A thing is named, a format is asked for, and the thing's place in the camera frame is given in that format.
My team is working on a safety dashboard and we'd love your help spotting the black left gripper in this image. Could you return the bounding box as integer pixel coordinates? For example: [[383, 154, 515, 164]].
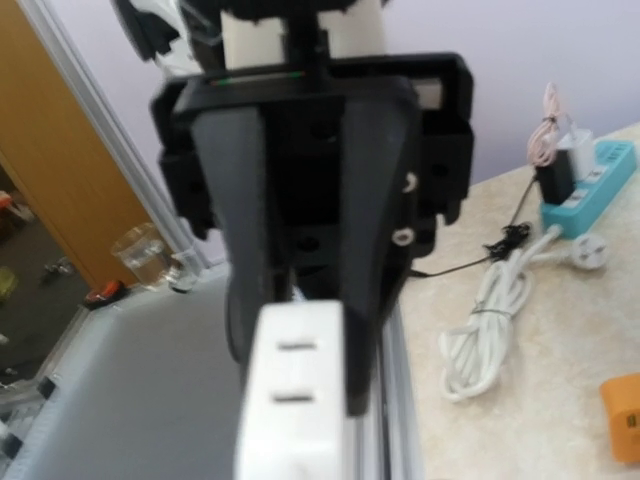
[[150, 52, 474, 417]]

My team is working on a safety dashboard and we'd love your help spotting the left aluminium corner post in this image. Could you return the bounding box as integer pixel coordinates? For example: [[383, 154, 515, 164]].
[[19, 1, 225, 268]]

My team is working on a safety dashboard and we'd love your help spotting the white plug adapter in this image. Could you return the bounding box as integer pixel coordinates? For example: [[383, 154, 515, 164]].
[[234, 300, 350, 479]]

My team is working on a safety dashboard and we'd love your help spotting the aluminium front rail frame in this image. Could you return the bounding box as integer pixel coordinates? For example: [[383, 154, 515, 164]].
[[0, 279, 426, 480]]

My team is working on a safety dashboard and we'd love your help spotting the orange USB socket block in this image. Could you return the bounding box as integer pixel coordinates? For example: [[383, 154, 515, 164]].
[[599, 373, 640, 464]]

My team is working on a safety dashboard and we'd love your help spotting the teal power strip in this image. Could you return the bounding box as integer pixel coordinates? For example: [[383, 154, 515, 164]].
[[539, 140, 638, 239]]

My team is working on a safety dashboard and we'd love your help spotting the white strip power cable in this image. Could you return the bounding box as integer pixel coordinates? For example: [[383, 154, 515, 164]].
[[438, 224, 609, 405]]

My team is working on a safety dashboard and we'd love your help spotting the white charger with pink cable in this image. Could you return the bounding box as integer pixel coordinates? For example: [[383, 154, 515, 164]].
[[526, 82, 596, 181]]

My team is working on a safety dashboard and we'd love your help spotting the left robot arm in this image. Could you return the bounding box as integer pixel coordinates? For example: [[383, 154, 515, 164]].
[[113, 1, 474, 417]]

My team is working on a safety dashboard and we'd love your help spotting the clear glass beaker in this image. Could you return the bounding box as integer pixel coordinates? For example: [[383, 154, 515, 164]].
[[111, 222, 170, 290]]

